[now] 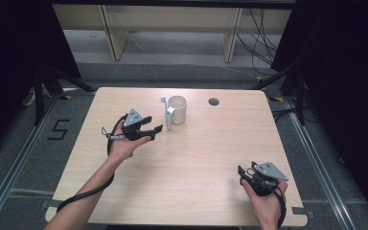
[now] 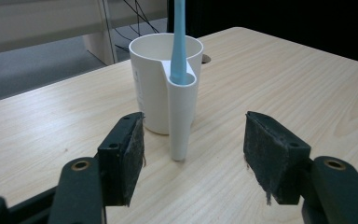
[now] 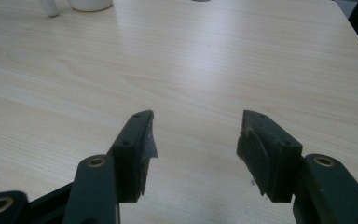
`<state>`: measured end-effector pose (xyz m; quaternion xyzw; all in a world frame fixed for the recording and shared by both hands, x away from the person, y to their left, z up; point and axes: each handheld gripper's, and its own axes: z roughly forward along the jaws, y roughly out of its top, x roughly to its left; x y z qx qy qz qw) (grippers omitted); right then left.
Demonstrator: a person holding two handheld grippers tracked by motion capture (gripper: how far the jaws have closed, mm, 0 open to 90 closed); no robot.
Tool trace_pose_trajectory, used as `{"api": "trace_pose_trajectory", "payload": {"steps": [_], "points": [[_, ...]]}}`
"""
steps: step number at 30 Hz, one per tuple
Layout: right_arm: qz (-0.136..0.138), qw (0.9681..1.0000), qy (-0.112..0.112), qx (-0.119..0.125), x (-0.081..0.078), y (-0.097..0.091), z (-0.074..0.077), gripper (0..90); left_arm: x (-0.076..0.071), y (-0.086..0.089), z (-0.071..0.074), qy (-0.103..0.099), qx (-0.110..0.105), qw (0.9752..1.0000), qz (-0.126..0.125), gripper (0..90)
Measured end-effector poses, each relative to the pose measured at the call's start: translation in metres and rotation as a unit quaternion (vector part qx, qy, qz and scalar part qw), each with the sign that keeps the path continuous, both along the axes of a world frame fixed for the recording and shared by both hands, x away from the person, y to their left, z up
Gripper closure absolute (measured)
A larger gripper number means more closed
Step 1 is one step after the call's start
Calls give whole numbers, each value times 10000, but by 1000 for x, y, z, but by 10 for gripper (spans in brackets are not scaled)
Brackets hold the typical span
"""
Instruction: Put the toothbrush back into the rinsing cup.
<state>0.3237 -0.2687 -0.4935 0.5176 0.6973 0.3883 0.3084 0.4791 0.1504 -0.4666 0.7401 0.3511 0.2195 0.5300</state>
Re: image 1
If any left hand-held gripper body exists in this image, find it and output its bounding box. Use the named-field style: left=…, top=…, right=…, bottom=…
left=121, top=108, right=156, bottom=142

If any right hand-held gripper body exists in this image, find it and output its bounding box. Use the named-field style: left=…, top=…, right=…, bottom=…
left=250, top=161, right=290, bottom=196

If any blue toothbrush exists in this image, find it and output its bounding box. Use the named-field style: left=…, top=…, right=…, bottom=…
left=160, top=95, right=171, bottom=118

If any white cup with toothbrush holder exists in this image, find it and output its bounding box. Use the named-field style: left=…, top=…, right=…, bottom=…
left=164, top=95, right=188, bottom=131

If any person's left hand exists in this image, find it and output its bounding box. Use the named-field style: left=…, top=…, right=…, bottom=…
left=107, top=119, right=152, bottom=162

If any person's right hand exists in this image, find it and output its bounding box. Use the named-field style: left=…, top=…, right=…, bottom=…
left=240, top=178, right=289, bottom=230

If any black metal stand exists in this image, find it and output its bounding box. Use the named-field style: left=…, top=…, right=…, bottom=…
left=252, top=63, right=307, bottom=127
left=33, top=63, right=97, bottom=127

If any beige wooden shelf unit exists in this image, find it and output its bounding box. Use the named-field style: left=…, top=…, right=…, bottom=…
left=51, top=3, right=292, bottom=63

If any black curtain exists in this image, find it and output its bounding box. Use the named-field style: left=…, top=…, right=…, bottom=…
left=0, top=0, right=81, bottom=161
left=270, top=0, right=368, bottom=221

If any silver cable plug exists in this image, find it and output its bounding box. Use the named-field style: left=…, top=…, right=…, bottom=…
left=101, top=126, right=127, bottom=141

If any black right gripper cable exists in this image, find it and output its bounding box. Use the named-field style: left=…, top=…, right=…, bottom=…
left=267, top=181, right=288, bottom=229

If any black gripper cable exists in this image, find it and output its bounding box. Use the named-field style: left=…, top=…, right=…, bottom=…
left=267, top=181, right=288, bottom=229
left=56, top=113, right=128, bottom=214

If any metal floor rail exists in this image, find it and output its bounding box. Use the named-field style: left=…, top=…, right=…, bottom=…
left=0, top=94, right=61, bottom=230
left=282, top=95, right=357, bottom=230

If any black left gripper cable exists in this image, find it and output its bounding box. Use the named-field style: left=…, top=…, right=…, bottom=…
left=56, top=113, right=128, bottom=214

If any bundle of black cables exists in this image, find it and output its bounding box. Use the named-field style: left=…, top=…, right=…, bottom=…
left=236, top=8, right=283, bottom=77

